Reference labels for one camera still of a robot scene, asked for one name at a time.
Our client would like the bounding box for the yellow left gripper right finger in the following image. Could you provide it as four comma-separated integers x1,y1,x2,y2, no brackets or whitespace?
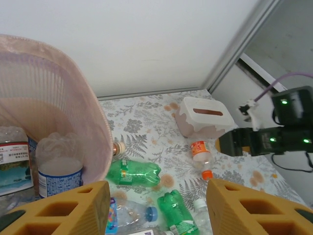
206,178,313,235

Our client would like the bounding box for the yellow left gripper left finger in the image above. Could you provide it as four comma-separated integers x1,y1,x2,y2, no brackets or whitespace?
0,180,111,235

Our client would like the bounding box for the clear bottle lime label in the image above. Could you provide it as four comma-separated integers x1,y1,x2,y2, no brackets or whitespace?
194,198,214,235

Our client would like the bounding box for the clear bottle orange label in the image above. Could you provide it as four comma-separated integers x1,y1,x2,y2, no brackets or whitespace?
190,140,214,181

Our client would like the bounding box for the clear bottle colourful label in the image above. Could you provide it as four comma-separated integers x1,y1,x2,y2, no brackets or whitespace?
105,197,159,235

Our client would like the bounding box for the brown bottle with copper cap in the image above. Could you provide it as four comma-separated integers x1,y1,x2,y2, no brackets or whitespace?
112,141,127,157

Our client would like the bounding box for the clear bottle red label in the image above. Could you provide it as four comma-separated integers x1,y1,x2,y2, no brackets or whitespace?
0,125,35,196

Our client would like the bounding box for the pink ribbed plastic bin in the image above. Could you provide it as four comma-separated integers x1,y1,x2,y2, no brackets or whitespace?
0,34,115,199

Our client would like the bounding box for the clear bottle blue white label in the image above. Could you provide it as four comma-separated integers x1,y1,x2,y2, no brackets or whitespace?
35,132,84,199

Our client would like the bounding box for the white and pink tissue box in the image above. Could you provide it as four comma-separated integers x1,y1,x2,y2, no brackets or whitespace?
174,96,235,139

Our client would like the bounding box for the floral patterned tablecloth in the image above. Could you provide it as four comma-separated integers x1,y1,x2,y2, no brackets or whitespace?
97,89,309,235

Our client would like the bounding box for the thin black right gripper cable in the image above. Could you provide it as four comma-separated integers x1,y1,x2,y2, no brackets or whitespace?
271,151,313,173

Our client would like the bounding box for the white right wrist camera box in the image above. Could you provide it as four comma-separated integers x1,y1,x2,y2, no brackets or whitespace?
238,98,262,132

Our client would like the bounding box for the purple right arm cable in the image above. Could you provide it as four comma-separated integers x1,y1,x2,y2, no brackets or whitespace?
254,71,313,102

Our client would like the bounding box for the aluminium enclosure frame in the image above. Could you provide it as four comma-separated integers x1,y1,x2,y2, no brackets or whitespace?
97,0,313,101

